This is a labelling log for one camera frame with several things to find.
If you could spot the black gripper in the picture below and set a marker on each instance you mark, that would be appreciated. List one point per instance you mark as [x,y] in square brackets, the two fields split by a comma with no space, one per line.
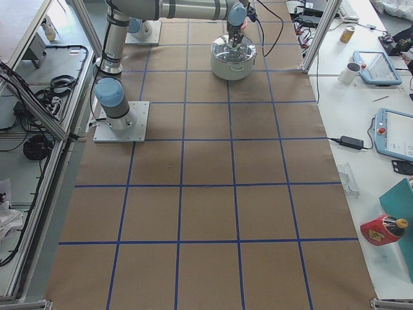
[233,30]

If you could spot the glass pot lid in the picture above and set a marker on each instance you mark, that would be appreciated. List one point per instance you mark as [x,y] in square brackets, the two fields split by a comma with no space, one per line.
[231,55]

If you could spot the white electric cooking pot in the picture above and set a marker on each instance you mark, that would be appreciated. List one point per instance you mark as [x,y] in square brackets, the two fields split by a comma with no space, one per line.
[231,72]

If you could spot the pink bowl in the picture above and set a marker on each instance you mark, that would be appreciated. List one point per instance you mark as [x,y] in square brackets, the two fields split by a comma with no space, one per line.
[244,25]

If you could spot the yellow drink can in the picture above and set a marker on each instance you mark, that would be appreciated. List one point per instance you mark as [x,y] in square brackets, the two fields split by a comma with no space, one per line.
[347,34]

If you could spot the white keyboard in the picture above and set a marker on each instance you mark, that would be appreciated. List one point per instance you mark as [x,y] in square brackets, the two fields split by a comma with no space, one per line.
[347,13]

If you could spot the white mug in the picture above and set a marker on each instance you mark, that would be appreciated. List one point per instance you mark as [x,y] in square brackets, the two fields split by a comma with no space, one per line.
[349,73]

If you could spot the far blue teach pendant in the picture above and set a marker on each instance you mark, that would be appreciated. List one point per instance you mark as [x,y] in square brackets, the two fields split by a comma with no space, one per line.
[378,69]

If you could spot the blue teach pendant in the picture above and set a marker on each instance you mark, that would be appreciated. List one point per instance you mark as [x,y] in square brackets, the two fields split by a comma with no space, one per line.
[393,134]
[378,69]

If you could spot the black power adapter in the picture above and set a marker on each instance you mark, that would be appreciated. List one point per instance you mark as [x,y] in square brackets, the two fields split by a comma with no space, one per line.
[352,143]

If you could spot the clear plastic holder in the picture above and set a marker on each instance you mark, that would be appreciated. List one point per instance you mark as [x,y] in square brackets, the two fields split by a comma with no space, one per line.
[348,182]

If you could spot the near blue teach pendant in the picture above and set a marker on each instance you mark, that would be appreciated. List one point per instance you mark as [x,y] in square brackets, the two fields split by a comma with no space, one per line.
[393,134]

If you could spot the red plastic bottle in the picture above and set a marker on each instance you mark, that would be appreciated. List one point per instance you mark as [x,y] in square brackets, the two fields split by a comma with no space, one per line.
[384,229]

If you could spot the white crumpled cloth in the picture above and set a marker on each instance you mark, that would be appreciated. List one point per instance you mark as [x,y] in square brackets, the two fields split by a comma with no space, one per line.
[11,219]

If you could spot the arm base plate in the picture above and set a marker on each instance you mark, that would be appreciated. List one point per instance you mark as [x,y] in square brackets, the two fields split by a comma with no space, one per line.
[153,39]
[129,128]

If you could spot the aluminium frame post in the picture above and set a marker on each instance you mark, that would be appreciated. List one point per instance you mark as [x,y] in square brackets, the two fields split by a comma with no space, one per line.
[321,31]

